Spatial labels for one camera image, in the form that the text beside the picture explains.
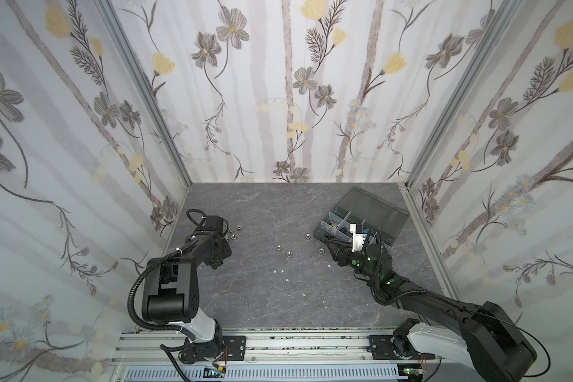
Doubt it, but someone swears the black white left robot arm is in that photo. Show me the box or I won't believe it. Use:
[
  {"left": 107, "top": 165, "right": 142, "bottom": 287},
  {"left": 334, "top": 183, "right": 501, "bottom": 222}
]
[{"left": 127, "top": 209, "right": 232, "bottom": 364}]

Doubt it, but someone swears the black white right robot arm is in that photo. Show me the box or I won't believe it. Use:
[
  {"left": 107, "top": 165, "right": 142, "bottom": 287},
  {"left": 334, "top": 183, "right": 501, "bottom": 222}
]
[{"left": 326, "top": 224, "right": 538, "bottom": 381}]

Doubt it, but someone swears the grey compartment organizer box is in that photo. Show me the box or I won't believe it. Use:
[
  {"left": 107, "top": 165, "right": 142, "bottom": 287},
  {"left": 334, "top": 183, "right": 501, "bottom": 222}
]
[{"left": 313, "top": 186, "right": 409, "bottom": 249}]

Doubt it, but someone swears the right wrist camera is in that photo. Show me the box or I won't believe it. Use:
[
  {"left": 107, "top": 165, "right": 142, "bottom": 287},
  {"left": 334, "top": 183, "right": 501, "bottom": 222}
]
[{"left": 350, "top": 224, "right": 369, "bottom": 252}]

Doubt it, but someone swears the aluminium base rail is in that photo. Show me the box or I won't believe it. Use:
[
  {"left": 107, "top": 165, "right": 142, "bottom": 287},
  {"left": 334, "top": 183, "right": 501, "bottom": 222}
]
[{"left": 109, "top": 327, "right": 507, "bottom": 382}]

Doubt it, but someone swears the white slotted cable duct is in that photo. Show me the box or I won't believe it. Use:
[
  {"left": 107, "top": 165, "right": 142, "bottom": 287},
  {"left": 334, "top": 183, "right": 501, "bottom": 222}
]
[{"left": 123, "top": 364, "right": 409, "bottom": 382}]

